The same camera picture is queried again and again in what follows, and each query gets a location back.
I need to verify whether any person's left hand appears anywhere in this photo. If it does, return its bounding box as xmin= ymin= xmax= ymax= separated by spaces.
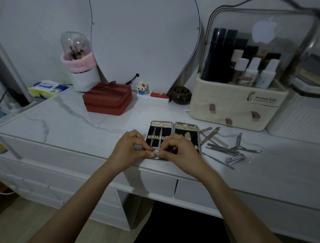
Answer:
xmin=109 ymin=129 xmax=155 ymax=176

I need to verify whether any person's right hand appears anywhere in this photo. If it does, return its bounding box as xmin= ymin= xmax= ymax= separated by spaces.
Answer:
xmin=155 ymin=133 xmax=208 ymax=180

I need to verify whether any pile of manicure tools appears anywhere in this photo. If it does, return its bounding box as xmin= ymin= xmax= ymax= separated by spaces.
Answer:
xmin=200 ymin=126 xmax=263 ymax=171

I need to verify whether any manicure set case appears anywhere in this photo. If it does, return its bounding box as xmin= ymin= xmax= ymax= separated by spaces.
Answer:
xmin=143 ymin=120 xmax=202 ymax=161

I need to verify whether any person's right forearm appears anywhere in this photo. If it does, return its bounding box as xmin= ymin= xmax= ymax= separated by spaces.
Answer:
xmin=197 ymin=168 xmax=282 ymax=243

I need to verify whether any red jewelry box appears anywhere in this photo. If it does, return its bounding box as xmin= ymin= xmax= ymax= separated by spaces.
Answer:
xmin=82 ymin=80 xmax=133 ymax=116

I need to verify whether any white ribbed storage box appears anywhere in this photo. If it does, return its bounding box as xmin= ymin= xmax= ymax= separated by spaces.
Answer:
xmin=266 ymin=94 xmax=320 ymax=145

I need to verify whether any white mirror base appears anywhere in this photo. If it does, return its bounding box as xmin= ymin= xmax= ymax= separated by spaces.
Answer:
xmin=136 ymin=91 xmax=170 ymax=104

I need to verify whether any dark round incense burner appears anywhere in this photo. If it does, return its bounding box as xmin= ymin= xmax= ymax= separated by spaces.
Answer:
xmin=170 ymin=86 xmax=192 ymax=105

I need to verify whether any cream cosmetic organizer clear lid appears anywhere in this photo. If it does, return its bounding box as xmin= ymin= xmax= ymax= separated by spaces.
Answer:
xmin=188 ymin=0 xmax=320 ymax=132

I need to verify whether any white cat figurine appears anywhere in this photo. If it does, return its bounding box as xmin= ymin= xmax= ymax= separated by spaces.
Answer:
xmin=136 ymin=80 xmax=150 ymax=95

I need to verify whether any black ball-tipped stick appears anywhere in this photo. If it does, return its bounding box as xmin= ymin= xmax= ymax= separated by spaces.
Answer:
xmin=125 ymin=73 xmax=140 ymax=85

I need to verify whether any white side cabinet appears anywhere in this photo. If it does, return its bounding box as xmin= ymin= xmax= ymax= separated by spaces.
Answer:
xmin=0 ymin=134 xmax=130 ymax=231

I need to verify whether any white brush holder clear dome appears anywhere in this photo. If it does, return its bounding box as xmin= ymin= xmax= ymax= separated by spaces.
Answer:
xmin=60 ymin=31 xmax=101 ymax=92

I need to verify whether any pink knitted headband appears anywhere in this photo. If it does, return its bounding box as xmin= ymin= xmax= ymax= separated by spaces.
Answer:
xmin=60 ymin=52 xmax=97 ymax=74

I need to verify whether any clear bottle white cap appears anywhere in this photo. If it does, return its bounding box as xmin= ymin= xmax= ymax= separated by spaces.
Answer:
xmin=231 ymin=57 xmax=250 ymax=85

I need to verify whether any blue yellow tissue packet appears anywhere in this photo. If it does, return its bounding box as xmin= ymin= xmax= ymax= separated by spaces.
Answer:
xmin=27 ymin=80 xmax=70 ymax=99

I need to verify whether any slim white lotion bottle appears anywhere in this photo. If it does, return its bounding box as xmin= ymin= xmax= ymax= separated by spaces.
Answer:
xmin=244 ymin=57 xmax=262 ymax=87

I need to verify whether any heart-shaped white mirror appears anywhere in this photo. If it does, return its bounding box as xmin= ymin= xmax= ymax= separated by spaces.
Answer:
xmin=89 ymin=0 xmax=202 ymax=94

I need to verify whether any pink capped bottle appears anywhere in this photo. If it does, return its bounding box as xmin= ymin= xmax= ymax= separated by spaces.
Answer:
xmin=229 ymin=49 xmax=244 ymax=68

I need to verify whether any bunch of makeup brushes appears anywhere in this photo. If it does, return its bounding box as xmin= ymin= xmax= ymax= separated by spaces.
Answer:
xmin=69 ymin=45 xmax=85 ymax=60

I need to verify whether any wide white lotion bottle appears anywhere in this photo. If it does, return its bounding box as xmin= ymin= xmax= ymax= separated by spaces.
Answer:
xmin=255 ymin=59 xmax=280 ymax=90

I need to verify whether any black plug adapter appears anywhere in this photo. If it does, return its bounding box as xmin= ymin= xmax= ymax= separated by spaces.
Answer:
xmin=7 ymin=87 xmax=30 ymax=107

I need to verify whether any white stacked tray organizer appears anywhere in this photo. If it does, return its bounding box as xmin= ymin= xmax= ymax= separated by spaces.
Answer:
xmin=290 ymin=50 xmax=320 ymax=98

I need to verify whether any grey framed panel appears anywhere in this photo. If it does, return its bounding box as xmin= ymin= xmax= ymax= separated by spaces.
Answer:
xmin=0 ymin=42 xmax=35 ymax=103

